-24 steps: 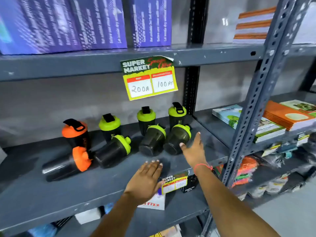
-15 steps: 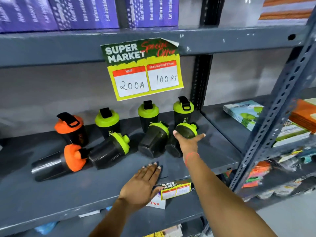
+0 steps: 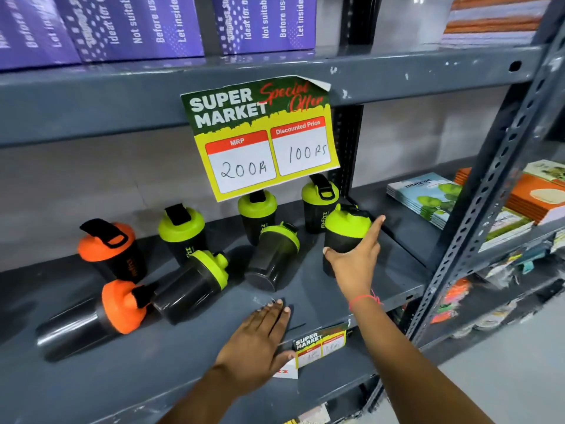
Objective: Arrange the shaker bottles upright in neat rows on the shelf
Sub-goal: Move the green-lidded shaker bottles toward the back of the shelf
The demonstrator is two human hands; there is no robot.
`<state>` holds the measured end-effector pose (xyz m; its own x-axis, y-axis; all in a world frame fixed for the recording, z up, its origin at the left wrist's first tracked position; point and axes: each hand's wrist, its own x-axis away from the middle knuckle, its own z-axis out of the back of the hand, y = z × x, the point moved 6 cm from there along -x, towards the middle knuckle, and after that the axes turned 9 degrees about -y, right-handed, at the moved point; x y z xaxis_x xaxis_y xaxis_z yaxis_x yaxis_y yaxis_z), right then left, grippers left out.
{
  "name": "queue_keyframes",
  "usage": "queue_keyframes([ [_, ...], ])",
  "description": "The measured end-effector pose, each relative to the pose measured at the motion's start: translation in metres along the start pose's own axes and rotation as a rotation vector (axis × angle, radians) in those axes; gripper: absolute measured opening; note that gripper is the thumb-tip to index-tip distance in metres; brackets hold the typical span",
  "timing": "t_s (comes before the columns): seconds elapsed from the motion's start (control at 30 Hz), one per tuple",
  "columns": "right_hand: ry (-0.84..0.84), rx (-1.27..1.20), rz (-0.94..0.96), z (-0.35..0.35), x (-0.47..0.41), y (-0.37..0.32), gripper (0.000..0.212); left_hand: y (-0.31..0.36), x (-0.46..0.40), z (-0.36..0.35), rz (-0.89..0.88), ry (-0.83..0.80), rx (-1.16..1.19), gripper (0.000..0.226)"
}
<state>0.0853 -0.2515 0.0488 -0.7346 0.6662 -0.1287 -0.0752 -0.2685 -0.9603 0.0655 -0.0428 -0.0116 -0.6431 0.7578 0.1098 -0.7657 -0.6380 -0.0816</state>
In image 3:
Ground person's right hand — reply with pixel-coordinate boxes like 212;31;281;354
323;215;386;306

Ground person's left hand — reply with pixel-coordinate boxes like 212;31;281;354
215;299;296;396

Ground green lid black shaker bottle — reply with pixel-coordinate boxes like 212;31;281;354
157;203;207;266
237;190;278;247
149;250;230;325
245;221;301;292
301;174;340;235
323;203;374;279

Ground person's left forearm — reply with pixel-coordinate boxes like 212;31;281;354
158;365;266;424

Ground person's right forearm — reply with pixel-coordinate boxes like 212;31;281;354
350;296;496;424

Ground white paper label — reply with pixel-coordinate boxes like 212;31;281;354
272;359;299;380

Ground small green yellow offer sign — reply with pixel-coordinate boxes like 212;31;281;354
293;322;350;370

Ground stack of green leaf books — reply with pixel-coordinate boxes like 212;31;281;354
387;172;463;230

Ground orange and green packets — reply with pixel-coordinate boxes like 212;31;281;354
430;277;473;325

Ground large green yellow offer sign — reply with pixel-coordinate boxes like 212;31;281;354
180;75;341;203

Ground stack of green white books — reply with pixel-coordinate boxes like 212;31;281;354
478;207;535;252

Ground orange lid black shaker bottle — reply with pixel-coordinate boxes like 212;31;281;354
35;279;156;363
78;218;148;283

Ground stack of orange cover books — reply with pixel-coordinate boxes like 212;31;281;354
454;167;565;226

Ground pale green cover book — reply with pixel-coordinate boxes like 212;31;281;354
523;159;565;187

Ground purple printed box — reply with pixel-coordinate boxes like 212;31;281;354
0;0;83;70
211;0;318;55
52;0;205;63

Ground dark grey metal shelving rack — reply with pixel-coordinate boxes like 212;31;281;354
0;0;565;424

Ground stack of orange white notebooks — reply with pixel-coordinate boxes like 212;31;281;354
441;0;553;49

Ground red thread wrist bracelet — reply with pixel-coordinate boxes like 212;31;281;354
348;290;381;312

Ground perforated grey metal rack post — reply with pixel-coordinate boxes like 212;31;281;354
405;22;565;347

